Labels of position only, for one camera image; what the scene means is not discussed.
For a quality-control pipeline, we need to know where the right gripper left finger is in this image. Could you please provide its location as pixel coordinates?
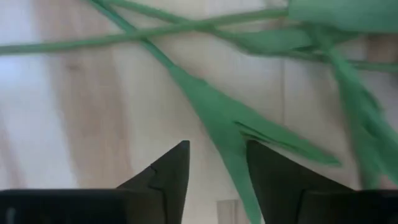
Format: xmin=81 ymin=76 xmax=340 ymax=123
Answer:
xmin=0 ymin=140 xmax=191 ymax=224

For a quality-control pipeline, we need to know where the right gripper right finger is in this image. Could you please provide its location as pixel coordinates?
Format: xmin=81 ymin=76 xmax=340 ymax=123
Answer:
xmin=246 ymin=139 xmax=398 ymax=224

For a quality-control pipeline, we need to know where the red tulip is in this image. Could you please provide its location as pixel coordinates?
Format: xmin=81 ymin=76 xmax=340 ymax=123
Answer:
xmin=88 ymin=0 xmax=341 ymax=224

